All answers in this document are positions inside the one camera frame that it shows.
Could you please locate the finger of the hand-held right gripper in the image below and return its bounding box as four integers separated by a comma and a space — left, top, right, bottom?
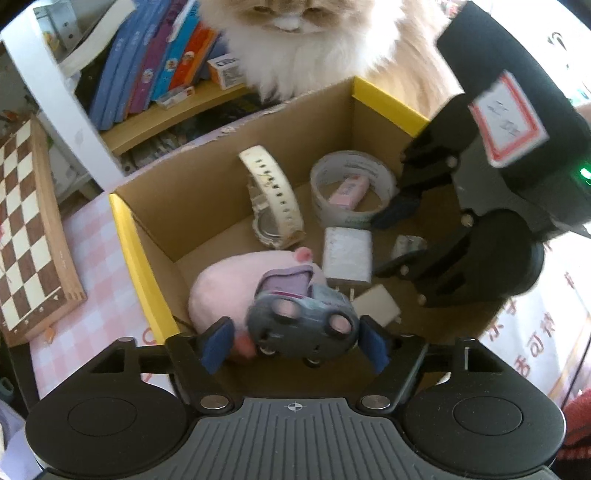
373, 210, 484, 309
371, 92, 474, 230

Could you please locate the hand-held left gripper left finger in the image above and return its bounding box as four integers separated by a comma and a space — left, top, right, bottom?
89, 316, 237, 415

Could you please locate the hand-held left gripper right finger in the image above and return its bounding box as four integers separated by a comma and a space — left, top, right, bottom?
355, 316, 502, 415

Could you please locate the small white charger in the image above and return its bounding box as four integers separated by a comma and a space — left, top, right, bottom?
353, 283, 402, 331

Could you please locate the small silver item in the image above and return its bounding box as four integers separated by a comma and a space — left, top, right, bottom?
392, 234, 428, 265

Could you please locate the pink plush toy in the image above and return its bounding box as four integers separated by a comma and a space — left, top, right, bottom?
188, 247, 328, 363

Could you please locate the grey toy car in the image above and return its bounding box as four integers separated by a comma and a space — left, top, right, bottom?
245, 265, 361, 368

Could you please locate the pink eraser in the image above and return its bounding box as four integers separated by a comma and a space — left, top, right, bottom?
328, 178, 373, 206

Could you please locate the white tape roll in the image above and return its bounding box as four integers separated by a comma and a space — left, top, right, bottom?
309, 150, 398, 230

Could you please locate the yellow cardboard box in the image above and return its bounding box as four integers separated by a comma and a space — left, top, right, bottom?
109, 76, 509, 393

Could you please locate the white wrist watch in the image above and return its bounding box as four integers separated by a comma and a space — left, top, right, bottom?
238, 145, 307, 250

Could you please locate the fluffy orange and white cat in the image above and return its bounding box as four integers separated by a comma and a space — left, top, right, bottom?
201, 0, 467, 123

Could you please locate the red cloth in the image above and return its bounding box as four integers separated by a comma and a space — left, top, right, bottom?
561, 392, 591, 477

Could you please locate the small white carton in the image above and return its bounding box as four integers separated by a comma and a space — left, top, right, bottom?
206, 52, 246, 91

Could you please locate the wooden chessboard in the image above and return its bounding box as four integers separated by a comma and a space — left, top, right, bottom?
0, 115, 88, 348

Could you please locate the lilac garment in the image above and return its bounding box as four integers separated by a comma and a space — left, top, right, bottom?
0, 397, 43, 480

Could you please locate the small flat carton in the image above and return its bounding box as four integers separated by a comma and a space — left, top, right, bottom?
156, 85, 196, 110

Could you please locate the row of blue books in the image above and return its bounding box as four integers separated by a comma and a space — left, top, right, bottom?
88, 0, 223, 133

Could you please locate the white bookshelf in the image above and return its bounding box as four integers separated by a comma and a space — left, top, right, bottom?
0, 0, 262, 197

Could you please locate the thick white book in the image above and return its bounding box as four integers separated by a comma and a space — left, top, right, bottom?
34, 0, 139, 77

